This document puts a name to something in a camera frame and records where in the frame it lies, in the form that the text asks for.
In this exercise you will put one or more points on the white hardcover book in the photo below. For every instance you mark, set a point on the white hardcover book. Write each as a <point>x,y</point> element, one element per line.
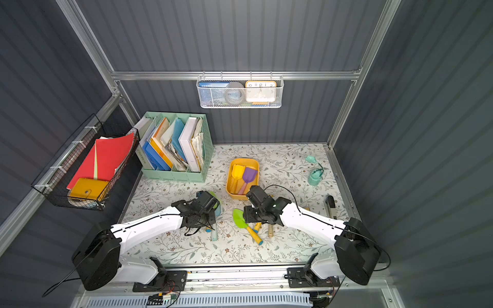
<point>185,141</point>

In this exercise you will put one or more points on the yellow white alarm clock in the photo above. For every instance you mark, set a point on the yellow white alarm clock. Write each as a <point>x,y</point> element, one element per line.
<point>260,92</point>

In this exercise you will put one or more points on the blue box in basket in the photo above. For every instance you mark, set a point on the blue box in basket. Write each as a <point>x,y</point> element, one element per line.
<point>212,93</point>

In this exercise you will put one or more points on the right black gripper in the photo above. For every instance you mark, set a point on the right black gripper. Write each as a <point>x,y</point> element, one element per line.
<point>260,219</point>

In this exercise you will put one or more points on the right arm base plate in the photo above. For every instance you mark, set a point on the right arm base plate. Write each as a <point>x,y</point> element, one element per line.
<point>297,277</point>

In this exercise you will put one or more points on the light blue shovel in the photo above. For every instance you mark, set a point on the light blue shovel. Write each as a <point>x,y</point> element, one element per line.
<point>212,229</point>

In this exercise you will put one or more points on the purple shovel pink handle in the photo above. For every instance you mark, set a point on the purple shovel pink handle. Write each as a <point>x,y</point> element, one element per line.
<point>248,177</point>

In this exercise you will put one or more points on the yellow scoop shovel slotted handle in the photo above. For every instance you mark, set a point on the yellow scoop shovel slotted handle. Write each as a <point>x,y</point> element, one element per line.
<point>257,227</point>

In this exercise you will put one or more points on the yellow rake-edged shovel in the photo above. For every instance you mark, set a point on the yellow rake-edged shovel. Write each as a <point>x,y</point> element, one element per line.
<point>237,174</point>

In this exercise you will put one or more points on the white wire wall basket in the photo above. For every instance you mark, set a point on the white wire wall basket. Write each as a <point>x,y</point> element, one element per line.
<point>245,105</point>

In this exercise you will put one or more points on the yellow plastic storage box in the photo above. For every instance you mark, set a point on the yellow plastic storage box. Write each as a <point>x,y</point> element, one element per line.
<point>247,162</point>

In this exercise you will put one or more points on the yellow wallet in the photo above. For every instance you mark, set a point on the yellow wallet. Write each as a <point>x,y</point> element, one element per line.
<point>91,189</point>

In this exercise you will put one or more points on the green book organizer crate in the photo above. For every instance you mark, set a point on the green book organizer crate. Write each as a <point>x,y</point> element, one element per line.
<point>163,132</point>

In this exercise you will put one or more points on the floral table mat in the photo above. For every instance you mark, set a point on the floral table mat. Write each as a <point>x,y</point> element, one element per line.
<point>283,172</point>

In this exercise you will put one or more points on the red folder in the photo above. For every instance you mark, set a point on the red folder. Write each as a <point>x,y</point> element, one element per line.
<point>104,159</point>

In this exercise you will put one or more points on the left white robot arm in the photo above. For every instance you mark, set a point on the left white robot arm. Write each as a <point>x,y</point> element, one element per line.
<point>102,258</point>

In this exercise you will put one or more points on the green pointed trowel yellow handle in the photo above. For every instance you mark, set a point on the green pointed trowel yellow handle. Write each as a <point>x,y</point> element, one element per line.
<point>240,222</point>

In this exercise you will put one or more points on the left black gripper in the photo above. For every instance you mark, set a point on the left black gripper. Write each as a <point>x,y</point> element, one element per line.
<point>210,222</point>

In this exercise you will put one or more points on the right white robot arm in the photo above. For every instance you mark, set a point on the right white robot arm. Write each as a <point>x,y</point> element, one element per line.
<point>357,253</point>

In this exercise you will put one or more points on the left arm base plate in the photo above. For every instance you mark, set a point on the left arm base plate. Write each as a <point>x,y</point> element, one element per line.
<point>163,282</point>

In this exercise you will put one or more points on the blue folder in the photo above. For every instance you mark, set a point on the blue folder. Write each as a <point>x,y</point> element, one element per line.
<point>155,159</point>

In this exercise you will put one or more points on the grey tape roll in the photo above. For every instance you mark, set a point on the grey tape roll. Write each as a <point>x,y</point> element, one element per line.
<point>234,94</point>

